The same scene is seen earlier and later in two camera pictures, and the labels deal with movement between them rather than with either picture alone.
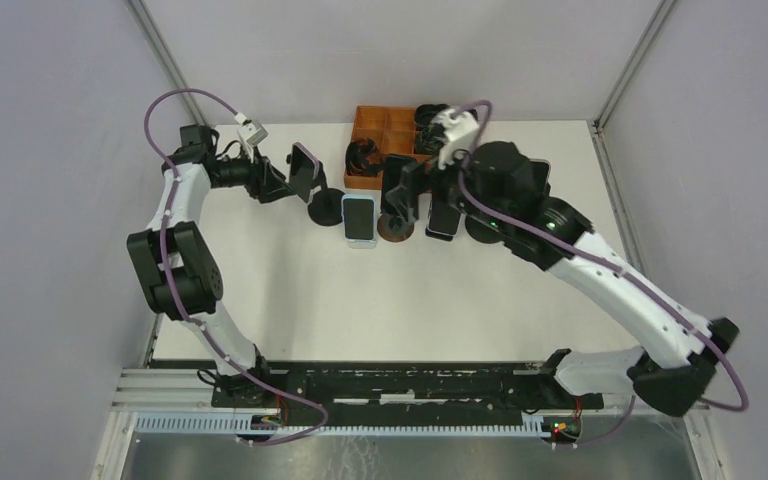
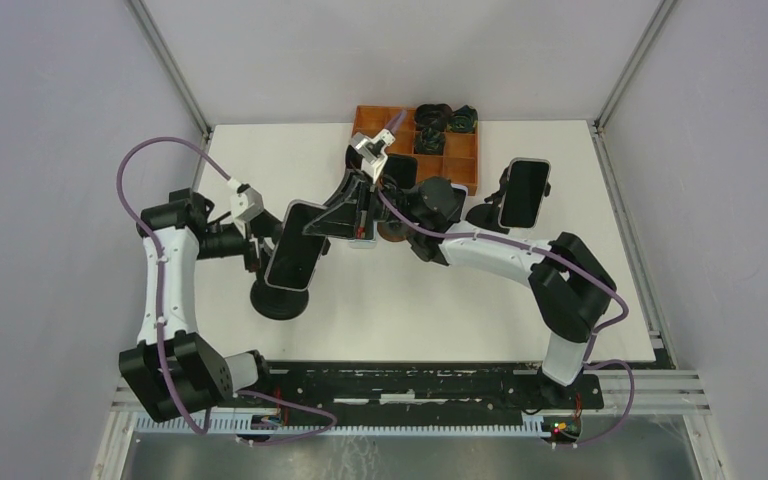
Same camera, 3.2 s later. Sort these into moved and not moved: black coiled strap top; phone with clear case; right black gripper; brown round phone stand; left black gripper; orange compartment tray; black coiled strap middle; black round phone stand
Moved: right black gripper; left black gripper; phone with clear case; black round phone stand
Not moved: black coiled strap top; brown round phone stand; black coiled strap middle; orange compartment tray
